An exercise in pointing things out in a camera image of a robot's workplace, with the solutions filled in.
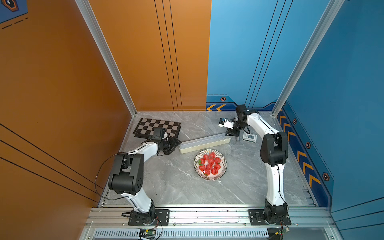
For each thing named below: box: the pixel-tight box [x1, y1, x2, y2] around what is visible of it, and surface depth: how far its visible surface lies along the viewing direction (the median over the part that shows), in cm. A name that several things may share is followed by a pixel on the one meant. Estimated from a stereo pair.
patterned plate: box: [193, 149, 228, 181], surface depth 91 cm
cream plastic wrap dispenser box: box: [179, 133, 232, 154], surface depth 96 cm
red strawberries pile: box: [197, 152, 222, 176], surface depth 91 cm
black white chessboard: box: [132, 118, 182, 139], surface depth 110 cm
